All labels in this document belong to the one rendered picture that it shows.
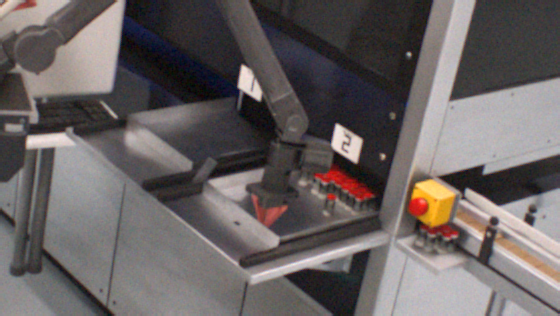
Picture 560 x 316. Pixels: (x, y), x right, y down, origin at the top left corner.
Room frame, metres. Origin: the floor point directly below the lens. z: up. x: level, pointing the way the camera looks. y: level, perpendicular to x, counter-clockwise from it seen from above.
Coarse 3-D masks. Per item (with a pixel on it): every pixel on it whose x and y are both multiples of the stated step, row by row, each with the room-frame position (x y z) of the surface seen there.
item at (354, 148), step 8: (336, 128) 2.51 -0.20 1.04; (344, 128) 2.49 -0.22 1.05; (336, 136) 2.50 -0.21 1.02; (344, 136) 2.49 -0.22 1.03; (352, 136) 2.47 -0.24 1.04; (336, 144) 2.50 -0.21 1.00; (352, 144) 2.46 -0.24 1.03; (360, 144) 2.45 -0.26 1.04; (344, 152) 2.48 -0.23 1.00; (352, 152) 2.46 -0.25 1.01; (352, 160) 2.46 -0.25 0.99
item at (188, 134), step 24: (144, 120) 2.67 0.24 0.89; (168, 120) 2.72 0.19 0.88; (192, 120) 2.74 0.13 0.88; (216, 120) 2.77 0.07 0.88; (240, 120) 2.80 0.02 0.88; (168, 144) 2.52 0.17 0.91; (192, 144) 2.61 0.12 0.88; (216, 144) 2.63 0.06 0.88; (240, 144) 2.66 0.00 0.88; (264, 144) 2.68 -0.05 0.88; (192, 168) 2.45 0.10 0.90
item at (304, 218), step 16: (224, 176) 2.41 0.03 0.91; (240, 176) 2.44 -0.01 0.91; (256, 176) 2.47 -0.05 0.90; (208, 192) 2.36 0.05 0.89; (224, 192) 2.40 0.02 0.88; (240, 192) 2.41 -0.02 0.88; (304, 192) 2.47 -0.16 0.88; (224, 208) 2.31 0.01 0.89; (240, 208) 2.28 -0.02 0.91; (288, 208) 2.38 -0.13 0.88; (304, 208) 2.39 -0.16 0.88; (320, 208) 2.41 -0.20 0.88; (336, 208) 2.42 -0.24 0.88; (256, 224) 2.24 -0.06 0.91; (272, 224) 2.29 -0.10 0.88; (288, 224) 2.31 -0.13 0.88; (304, 224) 2.32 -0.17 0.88; (320, 224) 2.33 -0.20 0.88; (336, 224) 2.30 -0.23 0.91; (352, 224) 2.33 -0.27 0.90; (272, 240) 2.20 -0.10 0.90; (288, 240) 2.20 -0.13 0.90
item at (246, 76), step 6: (246, 72) 2.74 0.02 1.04; (240, 78) 2.75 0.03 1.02; (246, 78) 2.73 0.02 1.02; (252, 78) 2.72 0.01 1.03; (240, 84) 2.75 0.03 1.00; (246, 84) 2.73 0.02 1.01; (258, 84) 2.70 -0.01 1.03; (246, 90) 2.73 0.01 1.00; (258, 90) 2.70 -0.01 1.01; (252, 96) 2.71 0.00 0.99; (258, 96) 2.70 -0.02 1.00
